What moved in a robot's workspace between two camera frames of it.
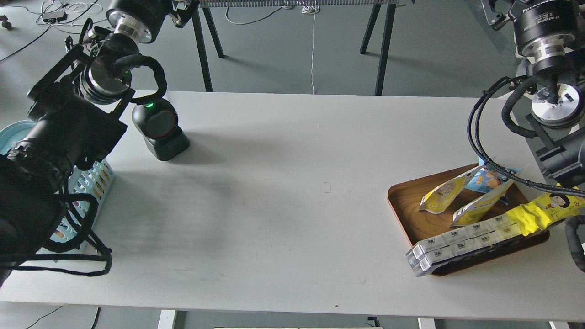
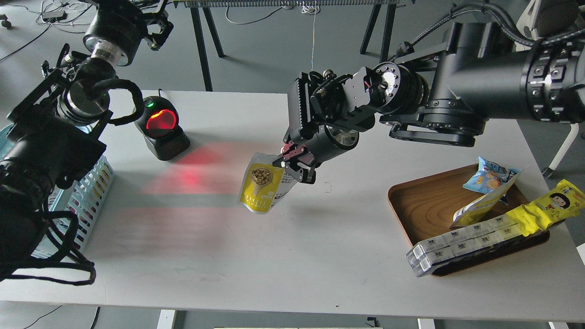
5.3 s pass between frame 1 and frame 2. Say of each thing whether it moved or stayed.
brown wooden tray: stayed
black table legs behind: stayed
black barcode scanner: stayed
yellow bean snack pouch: moved
